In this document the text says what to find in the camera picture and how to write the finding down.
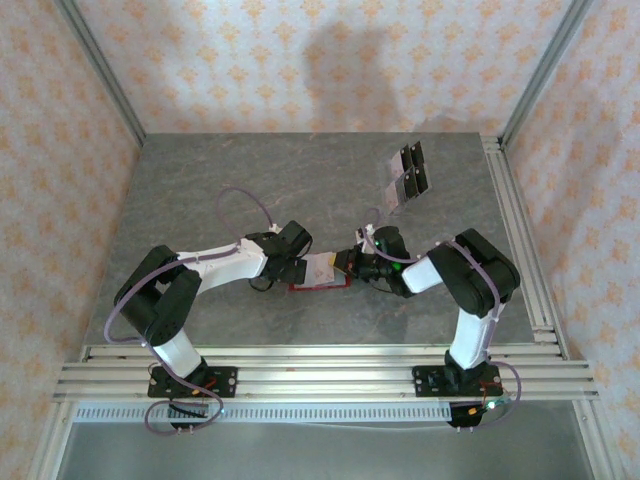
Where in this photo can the red leather card holder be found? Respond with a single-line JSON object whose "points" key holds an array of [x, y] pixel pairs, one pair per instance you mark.
{"points": [[300, 288]]}

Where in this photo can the pink patterned credit card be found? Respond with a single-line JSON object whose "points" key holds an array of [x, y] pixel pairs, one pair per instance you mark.
{"points": [[317, 272], [395, 163], [393, 194]]}

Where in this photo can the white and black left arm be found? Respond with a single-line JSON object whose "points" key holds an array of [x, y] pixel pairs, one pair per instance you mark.
{"points": [[225, 260]]}

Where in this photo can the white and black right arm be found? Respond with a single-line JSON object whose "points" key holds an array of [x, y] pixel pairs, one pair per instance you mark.
{"points": [[425, 275]]}

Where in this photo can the black card with gold chip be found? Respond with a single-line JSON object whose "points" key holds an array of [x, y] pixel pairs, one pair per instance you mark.
{"points": [[417, 153], [405, 157], [409, 186], [423, 180]]}

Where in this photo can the wide aluminium mounting beam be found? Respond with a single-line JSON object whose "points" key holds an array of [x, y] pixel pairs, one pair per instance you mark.
{"points": [[325, 382]]}

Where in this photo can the grey sheet metal shelf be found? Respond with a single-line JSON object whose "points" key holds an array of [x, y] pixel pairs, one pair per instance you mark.
{"points": [[325, 455]]}

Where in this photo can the black controller board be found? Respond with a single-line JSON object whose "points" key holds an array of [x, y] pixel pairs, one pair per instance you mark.
{"points": [[465, 417]]}

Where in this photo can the aluminium extrusion rail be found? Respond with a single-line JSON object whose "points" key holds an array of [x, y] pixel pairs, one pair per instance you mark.
{"points": [[530, 225], [325, 352]]}

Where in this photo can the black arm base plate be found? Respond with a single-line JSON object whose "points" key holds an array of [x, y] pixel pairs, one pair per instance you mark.
{"points": [[225, 382], [425, 382]]}

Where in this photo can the aluminium frame post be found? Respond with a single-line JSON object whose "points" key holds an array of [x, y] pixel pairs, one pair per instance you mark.
{"points": [[100, 65], [50, 440], [549, 65], [595, 440]]}

